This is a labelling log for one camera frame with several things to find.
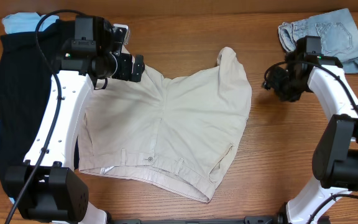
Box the beige cotton shorts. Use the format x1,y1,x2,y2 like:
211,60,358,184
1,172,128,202
78,47,252,203

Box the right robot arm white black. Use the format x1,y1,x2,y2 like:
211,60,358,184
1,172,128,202
262,35,358,223

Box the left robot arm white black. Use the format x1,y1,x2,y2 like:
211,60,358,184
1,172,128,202
6,13,145,223

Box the folded light blue denim shorts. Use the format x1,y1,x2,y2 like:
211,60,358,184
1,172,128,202
278,8,358,73

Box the black garment with white logo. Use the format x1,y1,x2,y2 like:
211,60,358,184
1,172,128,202
0,19,83,200

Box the light blue garment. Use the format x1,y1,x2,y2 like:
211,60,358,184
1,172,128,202
0,12,60,205

